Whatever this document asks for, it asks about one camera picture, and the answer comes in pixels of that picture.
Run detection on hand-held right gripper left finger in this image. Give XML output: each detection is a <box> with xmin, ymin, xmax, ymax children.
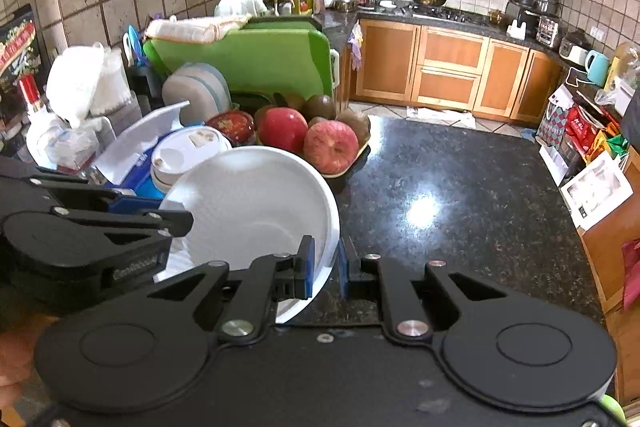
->
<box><xmin>132</xmin><ymin>234</ymin><xmax>317</xmax><ymax>345</ymax></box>

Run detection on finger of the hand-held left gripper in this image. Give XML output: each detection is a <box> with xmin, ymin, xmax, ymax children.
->
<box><xmin>0</xmin><ymin>154</ymin><xmax>162</xmax><ymax>214</ymax></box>
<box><xmin>50</xmin><ymin>206</ymin><xmax>195</xmax><ymax>239</ymax></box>

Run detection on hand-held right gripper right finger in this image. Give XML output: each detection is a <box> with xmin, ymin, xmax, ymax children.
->
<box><xmin>338</xmin><ymin>237</ymin><xmax>525</xmax><ymax>340</ymax></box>

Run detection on white plastic bowl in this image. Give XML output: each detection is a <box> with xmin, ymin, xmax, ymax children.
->
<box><xmin>155</xmin><ymin>146</ymin><xmax>342</xmax><ymax>325</ymax></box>

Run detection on clear tissue pack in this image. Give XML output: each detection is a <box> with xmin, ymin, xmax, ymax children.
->
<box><xmin>45</xmin><ymin>127</ymin><xmax>96</xmax><ymax>168</ymax></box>

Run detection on blue wet wipes pack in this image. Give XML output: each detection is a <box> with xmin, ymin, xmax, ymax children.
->
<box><xmin>95</xmin><ymin>102</ymin><xmax>191</xmax><ymax>200</ymax></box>

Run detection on blue paper cup white lid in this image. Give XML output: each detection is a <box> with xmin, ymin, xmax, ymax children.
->
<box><xmin>150</xmin><ymin>127</ymin><xmax>233</xmax><ymax>198</ymax></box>

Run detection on white bottle red cap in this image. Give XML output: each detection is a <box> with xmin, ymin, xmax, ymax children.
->
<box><xmin>20</xmin><ymin>74</ymin><xmax>58</xmax><ymax>158</ymax></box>

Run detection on fruit tray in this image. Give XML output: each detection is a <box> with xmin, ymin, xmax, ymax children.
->
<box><xmin>300</xmin><ymin>142</ymin><xmax>372</xmax><ymax>180</ymax></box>

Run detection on white plastic bag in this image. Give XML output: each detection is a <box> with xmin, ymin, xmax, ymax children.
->
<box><xmin>46</xmin><ymin>43</ymin><xmax>106</xmax><ymax>128</ymax></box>

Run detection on cotton swab container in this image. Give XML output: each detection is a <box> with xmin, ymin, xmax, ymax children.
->
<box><xmin>87</xmin><ymin>49</ymin><xmax>133</xmax><ymax>115</ymax></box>

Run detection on red apple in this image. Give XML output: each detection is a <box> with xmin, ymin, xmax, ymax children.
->
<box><xmin>255</xmin><ymin>106</ymin><xmax>309</xmax><ymax>155</ymax></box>
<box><xmin>303</xmin><ymin>119</ymin><xmax>360</xmax><ymax>175</ymax></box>

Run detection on glass jar with red lid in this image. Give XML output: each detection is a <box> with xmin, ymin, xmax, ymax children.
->
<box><xmin>206</xmin><ymin>110</ymin><xmax>257</xmax><ymax>146</ymax></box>

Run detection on stack of pale food containers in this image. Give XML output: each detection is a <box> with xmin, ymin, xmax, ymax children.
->
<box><xmin>162</xmin><ymin>62</ymin><xmax>231</xmax><ymax>128</ymax></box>

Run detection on dark printed snack bag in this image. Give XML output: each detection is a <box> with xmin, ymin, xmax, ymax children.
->
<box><xmin>0</xmin><ymin>4</ymin><xmax>41</xmax><ymax>128</ymax></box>

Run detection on blue plastic utensil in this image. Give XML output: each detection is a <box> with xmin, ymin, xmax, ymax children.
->
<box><xmin>122</xmin><ymin>24</ymin><xmax>146</xmax><ymax>68</ymax></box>

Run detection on green cutting board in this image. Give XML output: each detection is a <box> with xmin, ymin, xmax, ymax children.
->
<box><xmin>145</xmin><ymin>17</ymin><xmax>335</xmax><ymax>100</ymax></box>

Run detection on hanging kitchen cloths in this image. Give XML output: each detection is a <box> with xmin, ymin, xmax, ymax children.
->
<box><xmin>348</xmin><ymin>23</ymin><xmax>363</xmax><ymax>70</ymax></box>

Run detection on wooden base cabinets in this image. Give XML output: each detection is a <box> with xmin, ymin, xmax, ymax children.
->
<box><xmin>350</xmin><ymin>18</ymin><xmax>566</xmax><ymax>125</ymax></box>

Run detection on plaid gift bag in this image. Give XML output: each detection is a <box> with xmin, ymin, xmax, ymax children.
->
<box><xmin>537</xmin><ymin>87</ymin><xmax>576</xmax><ymax>150</ymax></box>

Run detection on white picture box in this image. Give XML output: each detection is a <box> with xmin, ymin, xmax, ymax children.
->
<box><xmin>560</xmin><ymin>151</ymin><xmax>633</xmax><ymax>230</ymax></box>

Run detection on wooden side cabinet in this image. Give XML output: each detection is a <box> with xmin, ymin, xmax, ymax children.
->
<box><xmin>582</xmin><ymin>207</ymin><xmax>640</xmax><ymax>408</ymax></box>

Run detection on gas stove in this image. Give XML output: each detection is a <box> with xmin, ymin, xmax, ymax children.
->
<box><xmin>372</xmin><ymin>2</ymin><xmax>488</xmax><ymax>25</ymax></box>

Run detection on red gift bag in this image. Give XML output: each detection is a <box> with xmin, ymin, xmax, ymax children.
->
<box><xmin>565</xmin><ymin>106</ymin><xmax>608</xmax><ymax>158</ymax></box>

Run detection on red cloth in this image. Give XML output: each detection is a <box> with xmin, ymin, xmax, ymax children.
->
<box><xmin>621</xmin><ymin>239</ymin><xmax>640</xmax><ymax>310</ymax></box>

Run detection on dark electric cooker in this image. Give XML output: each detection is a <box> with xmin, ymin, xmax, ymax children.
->
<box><xmin>559</xmin><ymin>29</ymin><xmax>593</xmax><ymax>65</ymax></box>

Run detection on teal electric kettle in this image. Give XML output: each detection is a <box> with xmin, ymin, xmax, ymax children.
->
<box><xmin>585</xmin><ymin>50</ymin><xmax>611</xmax><ymax>86</ymax></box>

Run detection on clear plastic bag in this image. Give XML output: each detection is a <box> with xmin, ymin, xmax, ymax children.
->
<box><xmin>605</xmin><ymin>42</ymin><xmax>640</xmax><ymax>105</ymax></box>

